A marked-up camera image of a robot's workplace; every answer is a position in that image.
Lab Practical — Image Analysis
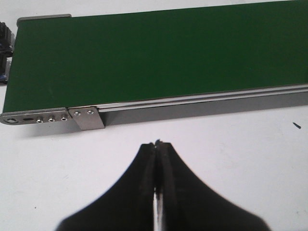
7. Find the aluminium conveyor side rail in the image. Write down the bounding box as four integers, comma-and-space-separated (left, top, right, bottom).
96, 84, 308, 112

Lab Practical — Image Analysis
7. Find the far steel conveyor end plate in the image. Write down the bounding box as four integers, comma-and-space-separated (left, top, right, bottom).
16, 14, 72, 26

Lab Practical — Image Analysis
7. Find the steel conveyor end plate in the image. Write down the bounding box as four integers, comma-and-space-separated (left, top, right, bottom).
16, 14, 72, 26
0, 108, 72, 125

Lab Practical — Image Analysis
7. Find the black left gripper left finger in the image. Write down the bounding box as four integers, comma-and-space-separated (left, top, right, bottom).
57, 143, 156, 231

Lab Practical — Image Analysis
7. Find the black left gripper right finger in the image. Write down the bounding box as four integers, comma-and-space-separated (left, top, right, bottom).
155, 140, 269, 231

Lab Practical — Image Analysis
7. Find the green conveyor belt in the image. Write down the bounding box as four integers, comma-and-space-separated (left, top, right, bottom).
3, 0, 308, 112

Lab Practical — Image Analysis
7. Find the steel conveyor bracket leg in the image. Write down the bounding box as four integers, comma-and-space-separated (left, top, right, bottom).
68, 106, 105, 130

